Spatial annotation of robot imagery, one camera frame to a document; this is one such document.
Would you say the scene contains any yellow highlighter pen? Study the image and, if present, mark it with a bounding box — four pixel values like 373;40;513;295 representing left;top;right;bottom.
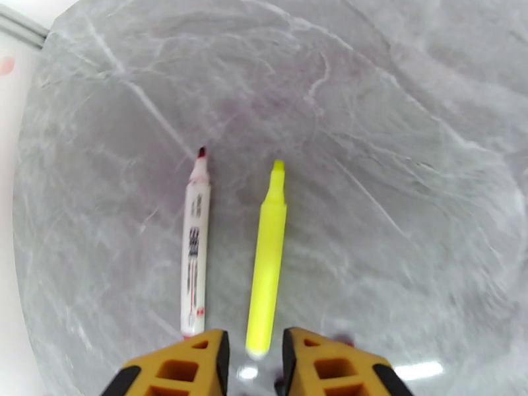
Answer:
245;159;288;360

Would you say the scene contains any white marker red tip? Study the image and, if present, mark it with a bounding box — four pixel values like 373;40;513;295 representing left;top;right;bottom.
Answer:
180;146;212;340

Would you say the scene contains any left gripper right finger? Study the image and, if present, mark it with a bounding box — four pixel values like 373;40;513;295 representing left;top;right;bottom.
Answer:
280;326;415;396

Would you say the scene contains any left aluminium side rail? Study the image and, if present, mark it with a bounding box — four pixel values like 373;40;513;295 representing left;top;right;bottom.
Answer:
0;3;50;50

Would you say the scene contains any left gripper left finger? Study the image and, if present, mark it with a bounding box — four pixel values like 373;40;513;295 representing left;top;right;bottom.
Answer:
100;329;230;396

